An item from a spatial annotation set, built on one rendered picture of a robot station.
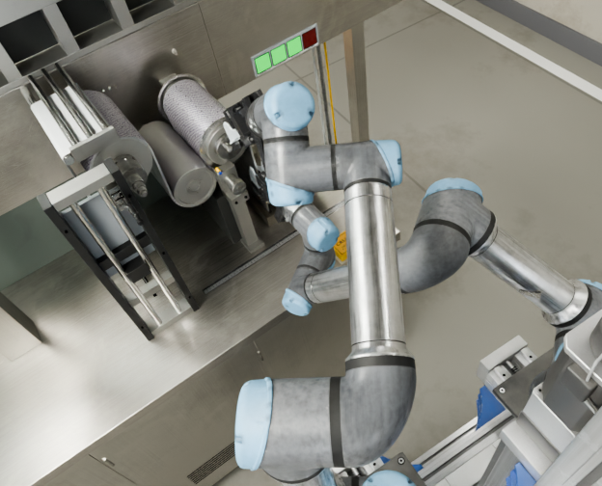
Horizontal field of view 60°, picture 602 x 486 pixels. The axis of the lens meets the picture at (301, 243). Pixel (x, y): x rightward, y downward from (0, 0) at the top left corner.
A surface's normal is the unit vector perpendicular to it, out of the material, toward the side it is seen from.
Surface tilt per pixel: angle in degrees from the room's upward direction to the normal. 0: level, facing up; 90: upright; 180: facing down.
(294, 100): 50
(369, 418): 27
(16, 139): 90
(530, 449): 0
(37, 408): 0
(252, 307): 0
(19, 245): 90
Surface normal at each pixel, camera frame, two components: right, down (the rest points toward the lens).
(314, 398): -0.13, -0.72
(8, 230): 0.57, 0.60
